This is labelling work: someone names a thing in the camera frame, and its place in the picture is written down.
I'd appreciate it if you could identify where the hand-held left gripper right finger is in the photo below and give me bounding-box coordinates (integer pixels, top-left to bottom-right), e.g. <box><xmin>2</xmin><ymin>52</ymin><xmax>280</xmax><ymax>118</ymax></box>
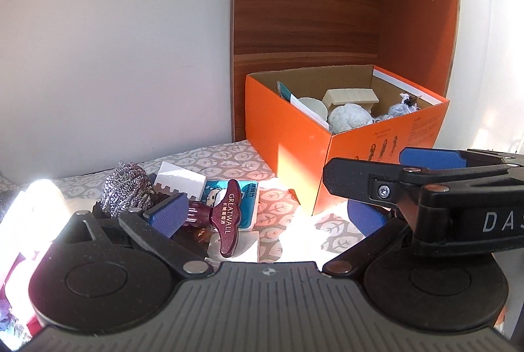
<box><xmin>321</xmin><ymin>200</ymin><xmax>414</xmax><ymax>280</ymax></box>

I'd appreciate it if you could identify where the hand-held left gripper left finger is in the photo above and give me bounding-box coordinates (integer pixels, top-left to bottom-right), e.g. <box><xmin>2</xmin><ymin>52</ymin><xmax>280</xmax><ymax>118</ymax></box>
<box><xmin>67</xmin><ymin>194</ymin><xmax>214</xmax><ymax>280</ymax></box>

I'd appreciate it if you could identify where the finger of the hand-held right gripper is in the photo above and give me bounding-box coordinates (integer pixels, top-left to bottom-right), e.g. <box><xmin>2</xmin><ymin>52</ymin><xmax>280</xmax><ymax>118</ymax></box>
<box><xmin>399</xmin><ymin>146</ymin><xmax>524</xmax><ymax>169</ymax></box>
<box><xmin>323</xmin><ymin>157</ymin><xmax>524</xmax><ymax>213</ymax></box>

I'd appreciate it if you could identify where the plastic wrapper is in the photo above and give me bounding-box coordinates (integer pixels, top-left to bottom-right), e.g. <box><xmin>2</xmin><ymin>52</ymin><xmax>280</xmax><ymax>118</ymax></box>
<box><xmin>374</xmin><ymin>94</ymin><xmax>415</xmax><ymax>122</ymax></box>

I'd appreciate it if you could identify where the maroon corkscrew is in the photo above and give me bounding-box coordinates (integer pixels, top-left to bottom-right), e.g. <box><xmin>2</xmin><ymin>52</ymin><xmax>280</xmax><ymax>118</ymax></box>
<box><xmin>186</xmin><ymin>179</ymin><xmax>255</xmax><ymax>258</ymax></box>

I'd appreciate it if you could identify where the orange cardboard box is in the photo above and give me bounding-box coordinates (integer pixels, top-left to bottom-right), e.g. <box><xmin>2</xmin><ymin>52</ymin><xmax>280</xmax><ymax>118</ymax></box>
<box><xmin>245</xmin><ymin>65</ymin><xmax>450</xmax><ymax>217</ymax></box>

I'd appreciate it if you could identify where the white small box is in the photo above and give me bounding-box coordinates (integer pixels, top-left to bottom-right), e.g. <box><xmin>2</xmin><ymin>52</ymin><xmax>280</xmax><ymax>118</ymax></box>
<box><xmin>153</xmin><ymin>161</ymin><xmax>207</xmax><ymax>204</ymax></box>

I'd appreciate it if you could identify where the blue tissue packet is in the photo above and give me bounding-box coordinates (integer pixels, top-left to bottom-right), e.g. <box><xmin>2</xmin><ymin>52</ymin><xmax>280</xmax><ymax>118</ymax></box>
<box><xmin>202</xmin><ymin>178</ymin><xmax>261</xmax><ymax>232</ymax></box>

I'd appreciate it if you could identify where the steel wool scrubber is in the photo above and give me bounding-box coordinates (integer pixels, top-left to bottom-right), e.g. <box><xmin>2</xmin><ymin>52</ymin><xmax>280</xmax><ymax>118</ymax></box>
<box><xmin>100</xmin><ymin>160</ymin><xmax>159</xmax><ymax>212</ymax></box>

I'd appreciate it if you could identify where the white fuzzy ball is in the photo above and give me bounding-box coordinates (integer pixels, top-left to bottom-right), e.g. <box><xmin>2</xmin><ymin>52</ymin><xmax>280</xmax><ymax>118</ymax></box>
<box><xmin>327</xmin><ymin>102</ymin><xmax>374</xmax><ymax>134</ymax></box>

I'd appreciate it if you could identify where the cream plastic block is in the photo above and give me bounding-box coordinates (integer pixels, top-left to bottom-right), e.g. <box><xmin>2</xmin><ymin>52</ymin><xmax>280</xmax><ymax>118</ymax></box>
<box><xmin>321</xmin><ymin>88</ymin><xmax>380</xmax><ymax>118</ymax></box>

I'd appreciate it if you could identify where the leaf-printed bed sheet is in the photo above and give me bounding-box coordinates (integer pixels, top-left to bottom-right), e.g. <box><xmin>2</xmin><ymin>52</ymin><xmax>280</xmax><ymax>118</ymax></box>
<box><xmin>0</xmin><ymin>139</ymin><xmax>369</xmax><ymax>267</ymax></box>

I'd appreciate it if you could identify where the teal white card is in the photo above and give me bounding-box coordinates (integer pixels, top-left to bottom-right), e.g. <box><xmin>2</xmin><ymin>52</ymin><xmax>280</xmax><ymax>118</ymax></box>
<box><xmin>276</xmin><ymin>81</ymin><xmax>302</xmax><ymax>104</ymax></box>

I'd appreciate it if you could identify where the wooden shelf unit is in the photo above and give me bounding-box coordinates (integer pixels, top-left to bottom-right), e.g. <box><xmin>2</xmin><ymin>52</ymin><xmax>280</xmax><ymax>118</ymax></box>
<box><xmin>231</xmin><ymin>0</ymin><xmax>461</xmax><ymax>144</ymax></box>

